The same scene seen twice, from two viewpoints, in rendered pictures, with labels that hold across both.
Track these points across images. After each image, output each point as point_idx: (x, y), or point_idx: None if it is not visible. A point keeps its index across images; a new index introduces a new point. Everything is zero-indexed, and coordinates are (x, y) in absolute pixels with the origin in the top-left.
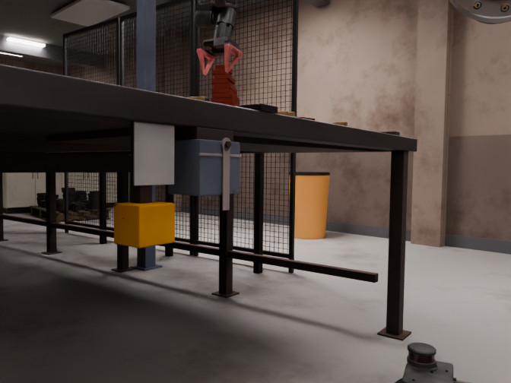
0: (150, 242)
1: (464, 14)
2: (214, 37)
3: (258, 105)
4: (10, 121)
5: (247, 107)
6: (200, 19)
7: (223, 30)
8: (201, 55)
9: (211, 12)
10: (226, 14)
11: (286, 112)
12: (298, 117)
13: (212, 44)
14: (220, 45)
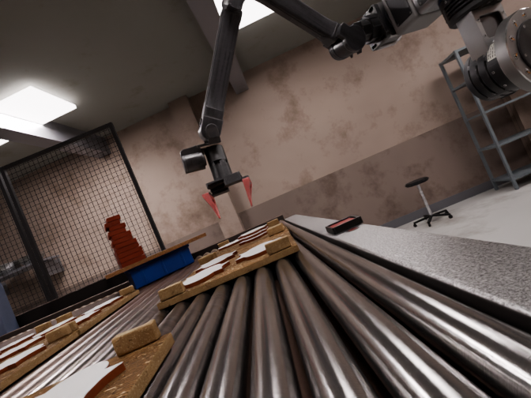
0: None
1: (528, 88)
2: (220, 176)
3: (359, 218)
4: None
5: (345, 225)
6: (191, 163)
7: (226, 167)
8: (211, 200)
9: (201, 153)
10: (220, 151)
11: (281, 225)
12: (261, 228)
13: (219, 184)
14: (235, 182)
